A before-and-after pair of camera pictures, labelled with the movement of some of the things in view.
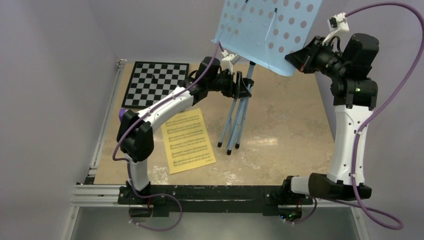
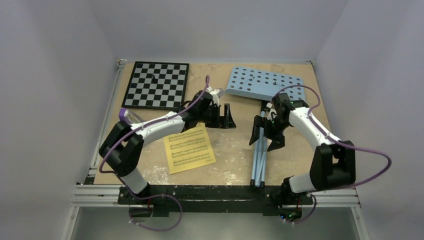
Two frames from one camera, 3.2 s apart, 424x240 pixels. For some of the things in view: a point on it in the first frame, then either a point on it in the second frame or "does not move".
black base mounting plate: (211, 199) does not move
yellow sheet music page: (187, 144) does not move
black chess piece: (154, 80) does not move
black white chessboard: (141, 93) does not move
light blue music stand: (263, 32) to (263, 85)
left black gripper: (234, 89) to (224, 122)
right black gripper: (309, 55) to (278, 141)
